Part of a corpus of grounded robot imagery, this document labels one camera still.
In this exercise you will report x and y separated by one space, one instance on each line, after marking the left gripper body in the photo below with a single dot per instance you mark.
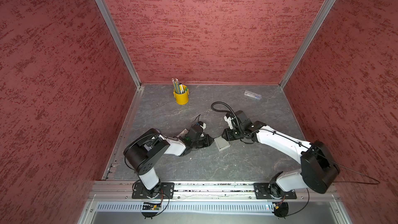
199 143

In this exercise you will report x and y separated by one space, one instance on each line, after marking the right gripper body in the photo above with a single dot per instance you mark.
233 134

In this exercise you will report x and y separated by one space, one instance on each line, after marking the white jewelry box base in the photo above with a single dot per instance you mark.
222 143

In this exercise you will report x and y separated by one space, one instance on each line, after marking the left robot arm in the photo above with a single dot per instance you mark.
142 154

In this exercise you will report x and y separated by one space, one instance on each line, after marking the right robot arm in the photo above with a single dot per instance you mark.
317 171

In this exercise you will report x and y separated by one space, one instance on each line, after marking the white jewelry box left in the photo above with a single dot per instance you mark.
182 134

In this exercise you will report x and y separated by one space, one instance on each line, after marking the clear plastic pencil case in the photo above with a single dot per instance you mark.
252 95

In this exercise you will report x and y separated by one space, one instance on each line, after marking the yellow pencil cup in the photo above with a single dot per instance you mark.
182 98

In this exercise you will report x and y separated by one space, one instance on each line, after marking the bundle of coloured pencils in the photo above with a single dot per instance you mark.
178 87

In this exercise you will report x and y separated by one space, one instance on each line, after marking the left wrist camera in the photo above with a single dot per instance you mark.
202 125

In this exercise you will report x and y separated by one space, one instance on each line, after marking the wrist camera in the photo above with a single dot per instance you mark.
202 125
229 121

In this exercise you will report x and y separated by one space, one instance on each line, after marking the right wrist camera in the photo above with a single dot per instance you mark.
229 121

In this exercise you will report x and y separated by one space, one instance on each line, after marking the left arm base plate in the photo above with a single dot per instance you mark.
160 191

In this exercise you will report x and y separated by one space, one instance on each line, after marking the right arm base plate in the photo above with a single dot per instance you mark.
264 191

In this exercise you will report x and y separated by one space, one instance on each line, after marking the white slotted cable duct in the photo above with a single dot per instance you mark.
251 208

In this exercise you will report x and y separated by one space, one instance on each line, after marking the aluminium front rail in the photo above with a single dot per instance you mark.
226 191

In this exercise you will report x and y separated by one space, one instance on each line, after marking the right aluminium corner post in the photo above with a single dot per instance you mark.
315 26

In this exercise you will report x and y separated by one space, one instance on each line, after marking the aluminium corner post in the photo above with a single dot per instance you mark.
315 26
118 41

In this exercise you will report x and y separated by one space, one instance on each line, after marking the left aluminium corner post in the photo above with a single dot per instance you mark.
118 41

